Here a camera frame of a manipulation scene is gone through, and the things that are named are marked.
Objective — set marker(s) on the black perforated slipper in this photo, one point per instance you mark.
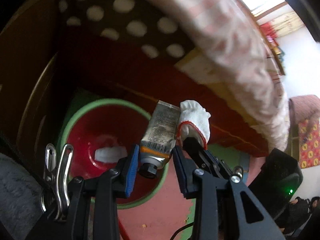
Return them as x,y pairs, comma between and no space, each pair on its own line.
302,212

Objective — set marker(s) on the red bin green rim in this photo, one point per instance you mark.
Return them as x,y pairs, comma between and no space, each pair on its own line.
82,135

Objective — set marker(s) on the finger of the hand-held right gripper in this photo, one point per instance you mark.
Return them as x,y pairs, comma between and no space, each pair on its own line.
205,155

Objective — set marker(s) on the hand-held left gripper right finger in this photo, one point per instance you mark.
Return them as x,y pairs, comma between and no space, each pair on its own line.
181,172

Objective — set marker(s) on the white tissue wad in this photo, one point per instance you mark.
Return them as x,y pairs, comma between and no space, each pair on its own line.
110,155

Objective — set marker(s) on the brown polka dot mattress cover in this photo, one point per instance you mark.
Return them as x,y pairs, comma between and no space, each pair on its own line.
117,20

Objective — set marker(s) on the pile of colourful boxes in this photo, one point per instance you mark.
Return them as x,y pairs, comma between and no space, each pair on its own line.
275,46

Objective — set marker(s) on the hand cream tube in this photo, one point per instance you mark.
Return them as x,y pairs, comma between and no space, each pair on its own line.
157,135

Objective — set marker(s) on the bed with pink quilt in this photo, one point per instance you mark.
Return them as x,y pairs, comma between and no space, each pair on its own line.
278,65
225,42

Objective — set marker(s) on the grey fluffy rug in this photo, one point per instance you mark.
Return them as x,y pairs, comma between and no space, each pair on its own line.
17,192

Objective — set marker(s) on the steel spring clip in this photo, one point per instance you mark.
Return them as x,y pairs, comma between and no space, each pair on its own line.
62,180

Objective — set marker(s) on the white knit glove red trim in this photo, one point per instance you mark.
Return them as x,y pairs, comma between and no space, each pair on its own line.
192,117

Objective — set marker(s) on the floral curtain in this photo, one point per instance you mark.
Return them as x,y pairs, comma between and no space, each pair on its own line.
282,25

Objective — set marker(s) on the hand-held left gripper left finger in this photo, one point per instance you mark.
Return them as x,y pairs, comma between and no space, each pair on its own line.
131,175

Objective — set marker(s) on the red yellow printed cloth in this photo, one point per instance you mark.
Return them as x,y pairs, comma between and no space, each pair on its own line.
308,145

